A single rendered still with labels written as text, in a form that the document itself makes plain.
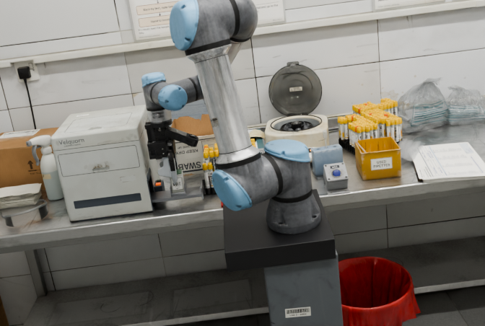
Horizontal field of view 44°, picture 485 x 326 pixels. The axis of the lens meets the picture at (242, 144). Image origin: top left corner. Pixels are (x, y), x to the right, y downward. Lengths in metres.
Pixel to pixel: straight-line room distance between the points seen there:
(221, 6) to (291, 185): 0.49
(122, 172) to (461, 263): 1.53
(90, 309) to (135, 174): 0.94
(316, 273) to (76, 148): 0.85
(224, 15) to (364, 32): 1.16
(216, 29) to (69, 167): 0.77
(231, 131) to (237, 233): 0.32
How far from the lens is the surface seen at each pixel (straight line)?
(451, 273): 2.70
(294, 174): 1.54
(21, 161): 2.40
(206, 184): 2.05
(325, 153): 2.07
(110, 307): 2.72
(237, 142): 1.47
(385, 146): 2.16
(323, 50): 2.52
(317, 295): 1.69
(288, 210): 1.59
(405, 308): 2.27
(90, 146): 1.95
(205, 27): 1.44
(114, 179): 1.98
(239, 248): 1.58
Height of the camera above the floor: 1.70
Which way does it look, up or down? 19 degrees down
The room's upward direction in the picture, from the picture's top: 7 degrees counter-clockwise
